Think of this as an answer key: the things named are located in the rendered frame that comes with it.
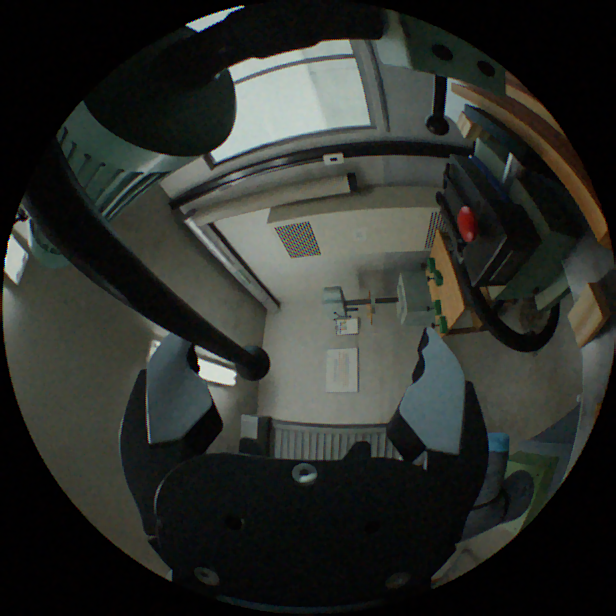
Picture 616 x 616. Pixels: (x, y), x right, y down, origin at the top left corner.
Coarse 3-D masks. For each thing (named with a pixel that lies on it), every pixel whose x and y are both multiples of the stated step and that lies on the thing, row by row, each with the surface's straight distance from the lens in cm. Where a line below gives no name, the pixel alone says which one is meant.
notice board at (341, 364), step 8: (328, 352) 311; (336, 352) 309; (344, 352) 307; (352, 352) 306; (328, 360) 308; (336, 360) 306; (344, 360) 305; (352, 360) 304; (328, 368) 306; (336, 368) 304; (344, 368) 303; (352, 368) 302; (328, 376) 305; (336, 376) 303; (344, 376) 301; (352, 376) 300; (328, 384) 303; (336, 384) 302; (344, 384) 300; (352, 384) 299; (328, 392) 303; (336, 392) 301; (344, 392) 300; (352, 392) 299
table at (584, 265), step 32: (448, 96) 47; (576, 224) 24; (576, 256) 24; (608, 256) 22; (544, 288) 32; (576, 288) 25; (608, 288) 23; (608, 320) 23; (608, 352) 23; (576, 448) 26
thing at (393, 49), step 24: (384, 24) 16; (408, 24) 14; (432, 24) 15; (384, 48) 18; (408, 48) 14; (432, 48) 14; (456, 48) 15; (432, 72) 14; (456, 72) 15; (480, 72) 16; (504, 72) 17; (504, 96) 17
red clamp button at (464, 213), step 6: (462, 210) 20; (468, 210) 19; (462, 216) 19; (468, 216) 19; (474, 216) 19; (462, 222) 20; (468, 222) 19; (474, 222) 18; (462, 228) 20; (468, 228) 19; (474, 228) 18; (462, 234) 20; (468, 234) 19; (474, 234) 19; (468, 240) 19; (474, 240) 19
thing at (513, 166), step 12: (468, 108) 23; (480, 108) 24; (480, 120) 21; (492, 120) 20; (492, 132) 20; (504, 132) 18; (504, 144) 18; (516, 144) 17; (516, 156) 17; (528, 156) 17; (516, 168) 22; (528, 168) 17; (540, 168) 18; (504, 180) 24; (552, 180) 20
